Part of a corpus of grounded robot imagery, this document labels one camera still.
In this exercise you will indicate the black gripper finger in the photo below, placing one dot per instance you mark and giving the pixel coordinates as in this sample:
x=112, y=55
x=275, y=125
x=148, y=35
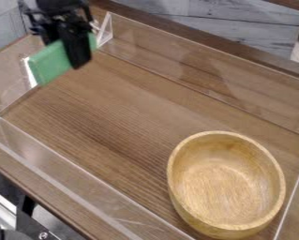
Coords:
x=49, y=33
x=76, y=37

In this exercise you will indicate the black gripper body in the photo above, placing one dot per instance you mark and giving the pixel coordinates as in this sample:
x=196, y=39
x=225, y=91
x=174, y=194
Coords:
x=55, y=11

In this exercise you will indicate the green rectangular block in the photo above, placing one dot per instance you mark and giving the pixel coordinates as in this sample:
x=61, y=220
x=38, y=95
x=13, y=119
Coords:
x=50, y=63

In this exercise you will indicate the brown wooden bowl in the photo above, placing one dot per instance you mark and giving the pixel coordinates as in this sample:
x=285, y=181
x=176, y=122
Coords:
x=226, y=184

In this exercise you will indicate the clear acrylic tray walls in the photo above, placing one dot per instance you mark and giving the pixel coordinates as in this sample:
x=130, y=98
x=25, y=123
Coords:
x=86, y=140

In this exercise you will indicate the clear acrylic corner bracket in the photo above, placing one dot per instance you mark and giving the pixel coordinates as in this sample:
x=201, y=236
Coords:
x=102, y=30

